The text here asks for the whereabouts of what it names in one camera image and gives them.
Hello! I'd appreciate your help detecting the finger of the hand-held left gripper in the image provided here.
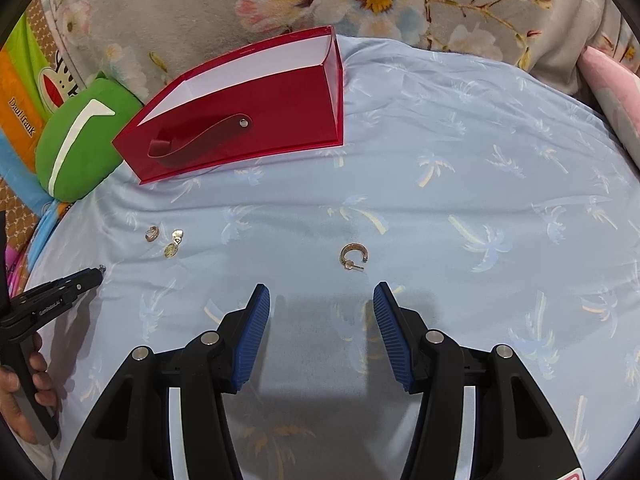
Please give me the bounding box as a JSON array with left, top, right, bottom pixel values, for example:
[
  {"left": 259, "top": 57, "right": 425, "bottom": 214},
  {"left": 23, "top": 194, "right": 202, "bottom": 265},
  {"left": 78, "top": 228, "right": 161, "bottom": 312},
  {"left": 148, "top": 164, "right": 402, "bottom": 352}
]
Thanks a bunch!
[
  {"left": 30, "top": 274, "right": 105, "bottom": 311},
  {"left": 12, "top": 267, "right": 105, "bottom": 302}
]

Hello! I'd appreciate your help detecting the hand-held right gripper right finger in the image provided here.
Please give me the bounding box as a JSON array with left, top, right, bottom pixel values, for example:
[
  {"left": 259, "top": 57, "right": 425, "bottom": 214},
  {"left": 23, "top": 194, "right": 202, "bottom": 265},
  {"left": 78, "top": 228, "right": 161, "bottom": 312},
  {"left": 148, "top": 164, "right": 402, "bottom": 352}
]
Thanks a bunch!
[{"left": 372, "top": 281, "right": 583, "bottom": 480}]

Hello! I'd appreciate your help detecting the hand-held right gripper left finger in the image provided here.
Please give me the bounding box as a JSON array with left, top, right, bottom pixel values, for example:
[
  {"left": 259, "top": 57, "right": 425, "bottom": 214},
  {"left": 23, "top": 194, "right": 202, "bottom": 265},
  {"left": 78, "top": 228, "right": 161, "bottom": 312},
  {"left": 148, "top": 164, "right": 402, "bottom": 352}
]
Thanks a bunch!
[{"left": 59, "top": 283, "right": 272, "bottom": 480}]

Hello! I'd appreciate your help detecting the gold hoop earring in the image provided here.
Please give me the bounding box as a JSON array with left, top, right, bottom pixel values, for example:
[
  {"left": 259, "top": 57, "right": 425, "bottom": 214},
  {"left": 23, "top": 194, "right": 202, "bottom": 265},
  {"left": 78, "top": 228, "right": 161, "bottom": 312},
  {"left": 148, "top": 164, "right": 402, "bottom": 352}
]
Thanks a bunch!
[{"left": 339, "top": 243, "right": 368, "bottom": 270}]

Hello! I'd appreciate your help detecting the red box with strap handle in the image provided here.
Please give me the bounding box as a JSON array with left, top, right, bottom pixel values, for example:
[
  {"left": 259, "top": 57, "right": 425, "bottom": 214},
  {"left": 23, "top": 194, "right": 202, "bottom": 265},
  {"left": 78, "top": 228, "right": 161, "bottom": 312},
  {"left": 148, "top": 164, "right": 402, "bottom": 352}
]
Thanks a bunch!
[{"left": 111, "top": 25, "right": 346, "bottom": 186}]

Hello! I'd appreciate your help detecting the person's left hand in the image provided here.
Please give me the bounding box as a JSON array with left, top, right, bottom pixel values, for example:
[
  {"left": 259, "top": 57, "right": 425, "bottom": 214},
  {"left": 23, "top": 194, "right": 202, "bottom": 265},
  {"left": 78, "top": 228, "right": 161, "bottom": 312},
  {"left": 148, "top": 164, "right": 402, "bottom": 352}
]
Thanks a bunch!
[{"left": 0, "top": 333, "right": 60, "bottom": 446}]

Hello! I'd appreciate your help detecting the green round cushion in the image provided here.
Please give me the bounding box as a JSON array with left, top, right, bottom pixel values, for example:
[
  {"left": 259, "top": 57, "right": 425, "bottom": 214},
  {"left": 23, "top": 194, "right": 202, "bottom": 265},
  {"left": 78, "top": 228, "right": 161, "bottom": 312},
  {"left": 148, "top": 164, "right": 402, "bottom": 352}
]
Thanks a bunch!
[{"left": 35, "top": 72, "right": 146, "bottom": 204}]

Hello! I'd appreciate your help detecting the colourful cartoon printed blanket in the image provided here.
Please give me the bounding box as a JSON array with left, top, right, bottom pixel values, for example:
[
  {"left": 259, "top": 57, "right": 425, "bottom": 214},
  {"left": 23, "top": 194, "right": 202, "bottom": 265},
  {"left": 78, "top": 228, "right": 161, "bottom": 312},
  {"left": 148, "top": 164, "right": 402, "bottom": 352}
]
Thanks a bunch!
[{"left": 0, "top": 0, "right": 108, "bottom": 301}]

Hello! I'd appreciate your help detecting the grey floral quilt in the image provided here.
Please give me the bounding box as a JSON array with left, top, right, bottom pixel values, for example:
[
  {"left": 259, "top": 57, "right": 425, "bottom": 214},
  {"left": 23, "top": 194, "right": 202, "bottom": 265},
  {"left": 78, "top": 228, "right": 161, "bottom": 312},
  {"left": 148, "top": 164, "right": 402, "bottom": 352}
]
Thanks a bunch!
[{"left": 40, "top": 0, "right": 640, "bottom": 111}]

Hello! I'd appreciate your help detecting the pink cartoon cushion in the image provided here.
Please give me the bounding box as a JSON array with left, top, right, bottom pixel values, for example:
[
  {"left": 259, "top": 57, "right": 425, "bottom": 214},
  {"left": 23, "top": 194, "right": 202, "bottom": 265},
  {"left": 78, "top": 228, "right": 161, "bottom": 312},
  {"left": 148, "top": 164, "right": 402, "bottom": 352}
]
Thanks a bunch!
[{"left": 577, "top": 45, "right": 640, "bottom": 166}]

